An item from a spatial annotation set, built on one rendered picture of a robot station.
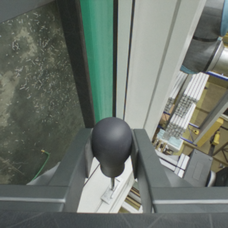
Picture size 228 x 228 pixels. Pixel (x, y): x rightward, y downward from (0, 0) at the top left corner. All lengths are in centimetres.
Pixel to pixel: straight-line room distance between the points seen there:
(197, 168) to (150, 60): 31
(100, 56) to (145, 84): 9
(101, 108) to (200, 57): 68
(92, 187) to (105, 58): 22
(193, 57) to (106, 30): 71
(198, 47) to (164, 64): 63
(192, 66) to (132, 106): 62
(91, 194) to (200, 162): 27
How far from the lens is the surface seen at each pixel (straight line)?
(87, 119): 28
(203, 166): 46
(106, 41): 18
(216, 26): 80
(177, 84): 481
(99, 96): 21
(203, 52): 85
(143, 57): 22
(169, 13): 19
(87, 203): 32
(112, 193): 31
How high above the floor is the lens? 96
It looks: 19 degrees down
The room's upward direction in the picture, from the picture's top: 117 degrees clockwise
